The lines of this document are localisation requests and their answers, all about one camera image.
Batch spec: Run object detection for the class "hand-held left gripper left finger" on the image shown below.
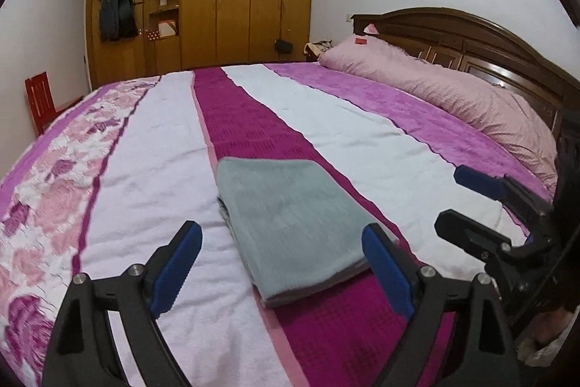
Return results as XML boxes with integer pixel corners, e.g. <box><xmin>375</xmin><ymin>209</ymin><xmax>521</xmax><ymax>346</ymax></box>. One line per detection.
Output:
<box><xmin>42</xmin><ymin>221</ymin><xmax>203</xmax><ymax>387</ymax></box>

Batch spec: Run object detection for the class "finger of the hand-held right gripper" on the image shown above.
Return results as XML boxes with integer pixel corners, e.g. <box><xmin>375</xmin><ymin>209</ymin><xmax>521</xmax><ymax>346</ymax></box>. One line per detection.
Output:
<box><xmin>454</xmin><ymin>165</ymin><xmax>554</xmax><ymax>229</ymax></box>
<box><xmin>434</xmin><ymin>209</ymin><xmax>533</xmax><ymax>266</ymax></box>

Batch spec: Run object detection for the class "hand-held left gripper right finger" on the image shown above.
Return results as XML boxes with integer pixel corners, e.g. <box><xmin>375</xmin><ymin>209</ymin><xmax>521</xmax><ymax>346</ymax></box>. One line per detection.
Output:
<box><xmin>361</xmin><ymin>223</ymin><xmax>517</xmax><ymax>387</ymax></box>

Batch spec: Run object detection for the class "grey towel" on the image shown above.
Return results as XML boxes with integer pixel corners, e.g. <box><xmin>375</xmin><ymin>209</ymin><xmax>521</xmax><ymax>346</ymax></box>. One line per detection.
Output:
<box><xmin>216</xmin><ymin>157</ymin><xmax>402</xmax><ymax>310</ymax></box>

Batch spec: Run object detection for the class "pink purple white blanket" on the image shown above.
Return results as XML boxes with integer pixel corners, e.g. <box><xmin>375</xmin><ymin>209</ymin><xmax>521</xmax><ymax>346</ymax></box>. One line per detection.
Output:
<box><xmin>0</xmin><ymin>61</ymin><xmax>556</xmax><ymax>387</ymax></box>

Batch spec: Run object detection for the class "pink pillow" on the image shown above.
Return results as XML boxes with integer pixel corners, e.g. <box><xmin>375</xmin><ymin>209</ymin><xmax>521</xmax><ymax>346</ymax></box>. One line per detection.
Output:
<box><xmin>318</xmin><ymin>34</ymin><xmax>559</xmax><ymax>197</ymax></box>

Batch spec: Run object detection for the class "dark wooden headboard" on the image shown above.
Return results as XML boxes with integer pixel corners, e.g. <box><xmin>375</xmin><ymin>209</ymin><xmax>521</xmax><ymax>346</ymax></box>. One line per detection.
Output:
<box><xmin>350</xmin><ymin>7</ymin><xmax>580</xmax><ymax>152</ymax></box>

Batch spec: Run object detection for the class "bedside clutter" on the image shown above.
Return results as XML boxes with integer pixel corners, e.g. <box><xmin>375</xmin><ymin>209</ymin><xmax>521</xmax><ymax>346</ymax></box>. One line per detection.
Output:
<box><xmin>303</xmin><ymin>40</ymin><xmax>336</xmax><ymax>62</ymax></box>

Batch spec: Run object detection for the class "red wooden chair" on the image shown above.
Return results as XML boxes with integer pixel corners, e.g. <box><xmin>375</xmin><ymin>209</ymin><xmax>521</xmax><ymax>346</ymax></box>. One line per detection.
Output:
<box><xmin>25</xmin><ymin>72</ymin><xmax>84</xmax><ymax>137</ymax></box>

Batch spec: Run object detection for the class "dark hanging jacket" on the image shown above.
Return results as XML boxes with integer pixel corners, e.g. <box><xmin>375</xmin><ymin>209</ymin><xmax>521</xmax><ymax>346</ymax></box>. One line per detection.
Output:
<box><xmin>99</xmin><ymin>0</ymin><xmax>139</xmax><ymax>44</ymax></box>

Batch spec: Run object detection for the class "wooden wardrobe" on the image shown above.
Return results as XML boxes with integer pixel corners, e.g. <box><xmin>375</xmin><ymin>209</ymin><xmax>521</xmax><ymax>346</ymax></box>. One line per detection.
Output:
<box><xmin>72</xmin><ymin>0</ymin><xmax>314</xmax><ymax>91</ymax></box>

